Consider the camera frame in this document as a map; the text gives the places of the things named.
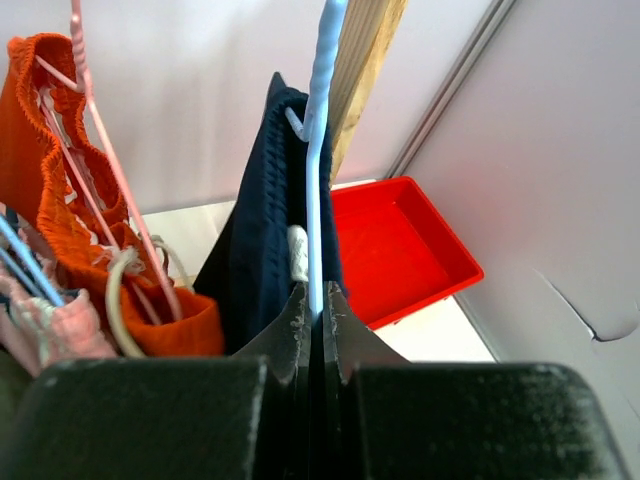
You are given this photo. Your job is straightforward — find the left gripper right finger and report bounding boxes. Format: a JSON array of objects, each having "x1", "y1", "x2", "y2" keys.
[{"x1": 323, "y1": 283, "x2": 630, "y2": 479}]

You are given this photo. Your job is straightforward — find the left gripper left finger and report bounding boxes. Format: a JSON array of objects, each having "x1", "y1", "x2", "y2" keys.
[{"x1": 9, "y1": 286, "x2": 310, "y2": 479}]

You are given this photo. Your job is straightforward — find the navy blue shorts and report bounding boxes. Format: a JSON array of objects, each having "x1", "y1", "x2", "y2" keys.
[{"x1": 192, "y1": 72, "x2": 347, "y2": 357}]

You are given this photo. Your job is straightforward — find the pink shark print shorts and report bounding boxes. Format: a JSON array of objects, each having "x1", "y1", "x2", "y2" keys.
[{"x1": 0, "y1": 202, "x2": 119, "y2": 379}]

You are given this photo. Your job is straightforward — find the orange shorts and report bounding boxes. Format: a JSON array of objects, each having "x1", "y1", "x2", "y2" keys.
[{"x1": 1, "y1": 33, "x2": 225, "y2": 357}]

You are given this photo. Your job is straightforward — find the pink wire hanger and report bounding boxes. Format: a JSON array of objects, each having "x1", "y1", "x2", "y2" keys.
[{"x1": 37, "y1": 0, "x2": 182, "y2": 321}]

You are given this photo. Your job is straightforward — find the light blue wire hanger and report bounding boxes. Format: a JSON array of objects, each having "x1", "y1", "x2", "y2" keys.
[{"x1": 286, "y1": 0, "x2": 348, "y2": 321}]

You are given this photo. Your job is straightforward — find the red plastic bin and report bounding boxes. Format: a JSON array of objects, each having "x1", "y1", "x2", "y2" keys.
[{"x1": 332, "y1": 176, "x2": 484, "y2": 330}]

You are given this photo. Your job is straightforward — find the wooden clothes rack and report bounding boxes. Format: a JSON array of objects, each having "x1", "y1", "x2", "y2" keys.
[{"x1": 329, "y1": 0, "x2": 408, "y2": 182}]

